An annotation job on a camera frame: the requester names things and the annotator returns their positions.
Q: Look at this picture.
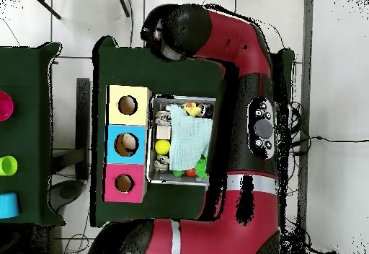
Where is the black stand leg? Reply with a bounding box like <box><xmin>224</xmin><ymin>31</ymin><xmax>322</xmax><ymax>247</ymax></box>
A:
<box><xmin>32</xmin><ymin>0</ymin><xmax>62</xmax><ymax>20</ymax></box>
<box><xmin>117</xmin><ymin>0</ymin><xmax>131</xmax><ymax>18</ymax></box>

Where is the yellow smooth ball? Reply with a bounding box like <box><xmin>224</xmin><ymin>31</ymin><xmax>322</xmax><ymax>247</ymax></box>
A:
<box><xmin>154</xmin><ymin>139</ymin><xmax>172</xmax><ymax>156</ymax></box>

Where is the light blue waffle cloth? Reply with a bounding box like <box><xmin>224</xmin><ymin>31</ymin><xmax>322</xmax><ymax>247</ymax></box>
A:
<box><xmin>168</xmin><ymin>103</ymin><xmax>214</xmax><ymax>172</ymax></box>

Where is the wooden box with three holes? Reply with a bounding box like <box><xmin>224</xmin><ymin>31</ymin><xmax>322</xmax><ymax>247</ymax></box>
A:
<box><xmin>102</xmin><ymin>84</ymin><xmax>153</xmax><ymax>203</ymax></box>

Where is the green plastic cup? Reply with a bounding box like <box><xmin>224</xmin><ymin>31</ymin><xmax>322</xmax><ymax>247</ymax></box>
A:
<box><xmin>0</xmin><ymin>154</ymin><xmax>19</xmax><ymax>177</ymax></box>

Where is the black floor cable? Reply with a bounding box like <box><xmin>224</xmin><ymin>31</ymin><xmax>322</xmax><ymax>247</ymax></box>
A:
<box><xmin>290</xmin><ymin>134</ymin><xmax>369</xmax><ymax>154</ymax></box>

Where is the dark green table cloth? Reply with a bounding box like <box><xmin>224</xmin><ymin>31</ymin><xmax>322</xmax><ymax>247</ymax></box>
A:
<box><xmin>90</xmin><ymin>35</ymin><xmax>295</xmax><ymax>228</ymax></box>
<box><xmin>0</xmin><ymin>41</ymin><xmax>66</xmax><ymax>227</ymax></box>

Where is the dark grey stand base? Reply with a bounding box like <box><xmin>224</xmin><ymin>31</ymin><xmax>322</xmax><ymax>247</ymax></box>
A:
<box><xmin>50</xmin><ymin>180</ymin><xmax>84</xmax><ymax>211</ymax></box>

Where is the crushed printed drink can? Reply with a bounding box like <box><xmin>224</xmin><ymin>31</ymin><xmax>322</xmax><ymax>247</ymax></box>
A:
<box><xmin>154</xmin><ymin>154</ymin><xmax>171</xmax><ymax>172</ymax></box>
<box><xmin>154</xmin><ymin>110</ymin><xmax>173</xmax><ymax>126</ymax></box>

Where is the blue plastic cup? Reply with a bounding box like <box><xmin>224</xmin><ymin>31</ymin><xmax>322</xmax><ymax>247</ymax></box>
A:
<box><xmin>0</xmin><ymin>192</ymin><xmax>20</xmax><ymax>219</ymax></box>

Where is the plain wooden cube block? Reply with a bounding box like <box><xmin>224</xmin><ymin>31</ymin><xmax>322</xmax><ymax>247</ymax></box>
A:
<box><xmin>156</xmin><ymin>124</ymin><xmax>172</xmax><ymax>140</ymax></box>

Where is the green spiky toy with eyes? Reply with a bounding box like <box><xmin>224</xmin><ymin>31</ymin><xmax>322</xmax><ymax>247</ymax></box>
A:
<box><xmin>195</xmin><ymin>155</ymin><xmax>209</xmax><ymax>180</ymax></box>

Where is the wire mesh bin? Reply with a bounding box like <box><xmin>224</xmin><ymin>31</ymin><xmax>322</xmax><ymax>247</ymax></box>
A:
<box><xmin>145</xmin><ymin>94</ymin><xmax>217</xmax><ymax>187</ymax></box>

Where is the pink plastic cup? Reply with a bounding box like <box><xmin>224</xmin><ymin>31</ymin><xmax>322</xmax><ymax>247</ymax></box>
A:
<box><xmin>0</xmin><ymin>90</ymin><xmax>15</xmax><ymax>122</ymax></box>

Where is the yellow plush duck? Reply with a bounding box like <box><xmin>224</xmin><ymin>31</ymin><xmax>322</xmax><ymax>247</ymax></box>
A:
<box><xmin>182</xmin><ymin>101</ymin><xmax>203</xmax><ymax>118</ymax></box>

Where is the black upright panel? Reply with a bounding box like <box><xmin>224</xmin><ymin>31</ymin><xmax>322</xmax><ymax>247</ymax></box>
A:
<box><xmin>75</xmin><ymin>77</ymin><xmax>91</xmax><ymax>180</ymax></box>

